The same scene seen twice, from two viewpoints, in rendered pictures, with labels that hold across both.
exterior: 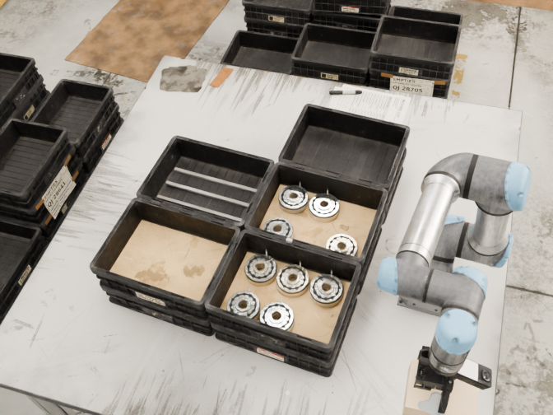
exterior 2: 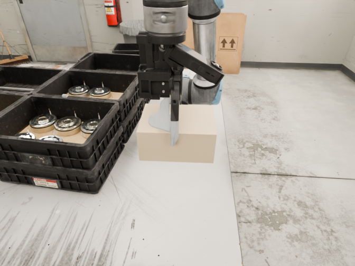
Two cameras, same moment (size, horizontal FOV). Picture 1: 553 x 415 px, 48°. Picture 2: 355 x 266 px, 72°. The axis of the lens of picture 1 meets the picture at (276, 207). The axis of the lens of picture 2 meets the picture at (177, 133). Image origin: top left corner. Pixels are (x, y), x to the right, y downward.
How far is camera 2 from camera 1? 117 cm
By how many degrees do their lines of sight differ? 22
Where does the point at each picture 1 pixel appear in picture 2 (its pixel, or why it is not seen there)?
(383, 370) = (144, 184)
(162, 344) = not seen: outside the picture
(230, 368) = (7, 201)
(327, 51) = not seen: hidden behind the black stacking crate
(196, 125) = not seen: hidden behind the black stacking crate
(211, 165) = (27, 85)
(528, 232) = (233, 147)
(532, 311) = (244, 182)
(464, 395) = (200, 119)
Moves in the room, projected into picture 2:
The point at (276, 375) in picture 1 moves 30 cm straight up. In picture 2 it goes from (50, 200) to (19, 130)
